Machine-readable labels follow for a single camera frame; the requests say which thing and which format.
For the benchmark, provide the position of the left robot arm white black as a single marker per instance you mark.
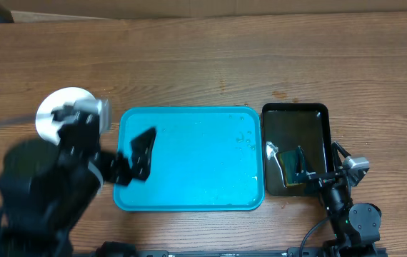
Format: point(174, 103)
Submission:
point(46, 187)

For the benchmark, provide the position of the teal plastic tray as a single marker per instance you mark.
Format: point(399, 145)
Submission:
point(205, 158)

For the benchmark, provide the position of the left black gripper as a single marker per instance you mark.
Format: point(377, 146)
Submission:
point(121, 173)

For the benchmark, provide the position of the black water tray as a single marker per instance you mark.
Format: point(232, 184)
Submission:
point(285, 126)

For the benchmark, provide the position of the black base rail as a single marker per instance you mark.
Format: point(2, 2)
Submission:
point(130, 251)

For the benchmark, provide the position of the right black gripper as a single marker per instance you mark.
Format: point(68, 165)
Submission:
point(323, 180)

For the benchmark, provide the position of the white plate with ketchup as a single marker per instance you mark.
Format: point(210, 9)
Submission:
point(46, 127)

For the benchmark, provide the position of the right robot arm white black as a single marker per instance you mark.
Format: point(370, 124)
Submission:
point(356, 226)

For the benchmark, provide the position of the cardboard panel at back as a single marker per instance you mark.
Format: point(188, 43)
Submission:
point(142, 9)

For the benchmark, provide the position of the green yellow sponge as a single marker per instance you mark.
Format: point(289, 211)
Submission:
point(287, 162)

